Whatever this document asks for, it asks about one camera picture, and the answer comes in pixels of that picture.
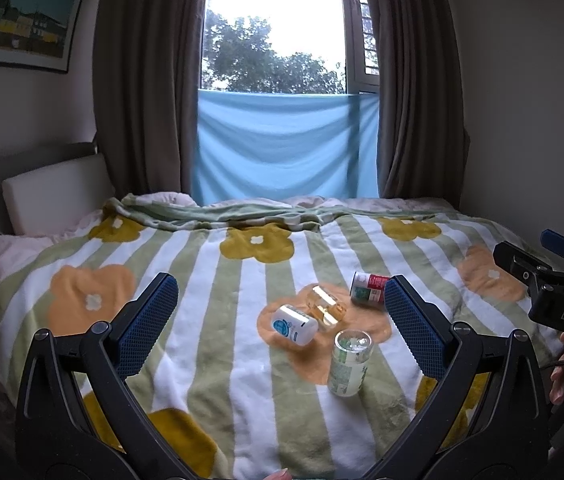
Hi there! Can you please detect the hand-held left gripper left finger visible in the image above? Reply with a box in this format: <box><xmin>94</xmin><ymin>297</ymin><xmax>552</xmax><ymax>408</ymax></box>
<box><xmin>14</xmin><ymin>272</ymin><xmax>183</xmax><ymax>480</ymax></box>

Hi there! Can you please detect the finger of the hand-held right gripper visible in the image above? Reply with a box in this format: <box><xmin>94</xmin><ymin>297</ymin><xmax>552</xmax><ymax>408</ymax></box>
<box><xmin>493</xmin><ymin>241</ymin><xmax>558</xmax><ymax>292</ymax></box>
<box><xmin>540</xmin><ymin>229</ymin><xmax>564</xmax><ymax>264</ymax></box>

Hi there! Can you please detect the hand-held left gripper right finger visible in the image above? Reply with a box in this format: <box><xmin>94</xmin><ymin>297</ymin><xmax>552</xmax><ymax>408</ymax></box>
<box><xmin>362</xmin><ymin>274</ymin><xmax>551</xmax><ymax>480</ymax></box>

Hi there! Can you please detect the clear cup with green label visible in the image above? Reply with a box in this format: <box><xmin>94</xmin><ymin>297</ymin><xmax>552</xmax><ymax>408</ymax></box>
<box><xmin>327</xmin><ymin>329</ymin><xmax>374</xmax><ymax>399</ymax></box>

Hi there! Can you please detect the person's right hand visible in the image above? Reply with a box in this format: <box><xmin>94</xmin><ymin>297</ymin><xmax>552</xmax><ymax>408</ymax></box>
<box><xmin>548</xmin><ymin>332</ymin><xmax>564</xmax><ymax>405</ymax></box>

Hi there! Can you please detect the red and green can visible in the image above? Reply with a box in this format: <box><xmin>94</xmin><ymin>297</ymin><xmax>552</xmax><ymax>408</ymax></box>
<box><xmin>350</xmin><ymin>271</ymin><xmax>393</xmax><ymax>307</ymax></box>

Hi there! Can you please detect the flower print striped blanket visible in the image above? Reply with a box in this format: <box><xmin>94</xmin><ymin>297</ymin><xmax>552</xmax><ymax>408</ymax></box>
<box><xmin>0</xmin><ymin>192</ymin><xmax>563</xmax><ymax>480</ymax></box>

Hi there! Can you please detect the clear amber glass jar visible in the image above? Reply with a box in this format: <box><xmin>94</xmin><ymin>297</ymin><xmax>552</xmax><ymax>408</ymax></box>
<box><xmin>305</xmin><ymin>284</ymin><xmax>348</xmax><ymax>330</ymax></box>

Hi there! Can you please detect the white bottle with blue label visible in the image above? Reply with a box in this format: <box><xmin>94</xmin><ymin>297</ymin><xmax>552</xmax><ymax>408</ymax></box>
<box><xmin>271</xmin><ymin>304</ymin><xmax>320</xmax><ymax>347</ymax></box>

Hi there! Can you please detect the white headboard cushion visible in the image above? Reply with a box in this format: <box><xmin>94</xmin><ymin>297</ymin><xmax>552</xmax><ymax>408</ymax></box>
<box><xmin>2</xmin><ymin>154</ymin><xmax>116</xmax><ymax>237</ymax></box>

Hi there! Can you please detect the brown curtain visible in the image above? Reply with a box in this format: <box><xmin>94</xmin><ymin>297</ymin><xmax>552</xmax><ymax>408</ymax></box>
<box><xmin>93</xmin><ymin>0</ymin><xmax>213</xmax><ymax>207</ymax></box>
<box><xmin>362</xmin><ymin>0</ymin><xmax>469</xmax><ymax>206</ymax></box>

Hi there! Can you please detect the grey bed headboard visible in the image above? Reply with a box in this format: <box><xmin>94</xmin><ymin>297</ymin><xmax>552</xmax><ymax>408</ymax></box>
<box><xmin>0</xmin><ymin>132</ymin><xmax>100</xmax><ymax>261</ymax></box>

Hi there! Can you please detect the light blue cloth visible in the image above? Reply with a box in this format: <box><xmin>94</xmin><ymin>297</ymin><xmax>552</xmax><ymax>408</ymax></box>
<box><xmin>191</xmin><ymin>89</ymin><xmax>381</xmax><ymax>201</ymax></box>

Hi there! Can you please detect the open window shutter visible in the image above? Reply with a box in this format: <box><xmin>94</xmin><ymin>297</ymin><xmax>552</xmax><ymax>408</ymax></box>
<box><xmin>338</xmin><ymin>0</ymin><xmax>381</xmax><ymax>95</ymax></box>

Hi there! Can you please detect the tree outside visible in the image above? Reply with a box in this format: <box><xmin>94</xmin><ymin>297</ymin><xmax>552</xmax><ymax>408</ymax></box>
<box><xmin>202</xmin><ymin>9</ymin><xmax>349</xmax><ymax>95</ymax></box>

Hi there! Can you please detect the window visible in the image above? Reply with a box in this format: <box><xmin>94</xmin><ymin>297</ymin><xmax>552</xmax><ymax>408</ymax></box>
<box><xmin>201</xmin><ymin>0</ymin><xmax>381</xmax><ymax>97</ymax></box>

